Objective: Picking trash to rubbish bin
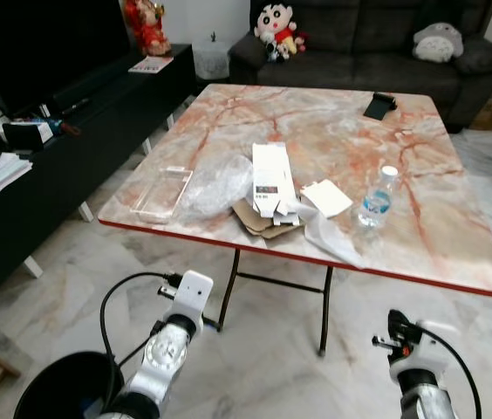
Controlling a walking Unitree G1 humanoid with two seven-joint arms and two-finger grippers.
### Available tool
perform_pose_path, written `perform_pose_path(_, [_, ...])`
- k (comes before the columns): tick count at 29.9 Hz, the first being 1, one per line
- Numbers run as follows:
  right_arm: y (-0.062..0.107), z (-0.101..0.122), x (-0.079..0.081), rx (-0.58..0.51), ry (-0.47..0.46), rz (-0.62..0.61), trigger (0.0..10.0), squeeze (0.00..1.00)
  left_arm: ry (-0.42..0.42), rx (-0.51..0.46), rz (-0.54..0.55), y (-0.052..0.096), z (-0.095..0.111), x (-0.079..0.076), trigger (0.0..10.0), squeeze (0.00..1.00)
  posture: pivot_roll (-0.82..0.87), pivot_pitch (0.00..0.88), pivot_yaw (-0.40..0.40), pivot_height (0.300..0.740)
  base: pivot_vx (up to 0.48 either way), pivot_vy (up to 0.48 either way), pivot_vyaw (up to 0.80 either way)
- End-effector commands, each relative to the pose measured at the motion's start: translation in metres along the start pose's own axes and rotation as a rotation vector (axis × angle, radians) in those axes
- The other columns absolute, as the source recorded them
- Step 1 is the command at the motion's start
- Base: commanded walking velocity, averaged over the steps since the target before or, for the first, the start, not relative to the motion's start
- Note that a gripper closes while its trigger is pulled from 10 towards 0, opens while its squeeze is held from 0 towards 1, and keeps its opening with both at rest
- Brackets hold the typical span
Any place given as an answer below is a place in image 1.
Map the black round rubbish bin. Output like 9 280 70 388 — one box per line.
12 351 139 419

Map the brown cardboard piece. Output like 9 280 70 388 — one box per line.
231 196 306 240

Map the white crumpled plastic sheet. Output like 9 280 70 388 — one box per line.
297 209 371 268

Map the clear plastic water bottle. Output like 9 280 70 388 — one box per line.
357 165 401 230

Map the clear bubble wrap bag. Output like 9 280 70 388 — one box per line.
179 157 256 223

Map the clear plastic tray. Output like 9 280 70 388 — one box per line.
130 166 195 224

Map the white paper card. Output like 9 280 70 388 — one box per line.
301 180 354 219

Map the white flattened carton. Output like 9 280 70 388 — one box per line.
251 142 304 224

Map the black low tv console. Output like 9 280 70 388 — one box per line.
0 44 197 317

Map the marble pattern folding table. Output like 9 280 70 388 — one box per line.
98 83 492 359

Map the white mesh basket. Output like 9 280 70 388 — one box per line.
195 44 234 84

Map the black box with label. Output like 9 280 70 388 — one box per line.
2 119 56 150

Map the white red booklet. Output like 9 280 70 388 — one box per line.
129 56 175 75

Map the dark grey fabric sofa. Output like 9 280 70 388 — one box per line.
229 0 492 134

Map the grey round plush toy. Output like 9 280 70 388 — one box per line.
413 22 466 64

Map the red gold figurine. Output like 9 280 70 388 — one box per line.
122 0 173 58

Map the cartoon boy plush doll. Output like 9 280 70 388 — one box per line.
253 2 310 63

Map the black flat television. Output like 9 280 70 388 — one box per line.
0 0 135 116

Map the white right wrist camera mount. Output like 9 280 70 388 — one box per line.
392 326 461 381

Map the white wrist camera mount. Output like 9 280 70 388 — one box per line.
161 271 216 329
392 326 461 381

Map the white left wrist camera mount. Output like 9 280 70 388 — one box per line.
161 271 216 329

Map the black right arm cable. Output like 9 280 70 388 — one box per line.
407 321 483 419

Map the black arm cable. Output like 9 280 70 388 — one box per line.
407 321 483 419
99 271 184 411

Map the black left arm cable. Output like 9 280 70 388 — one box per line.
99 271 184 411

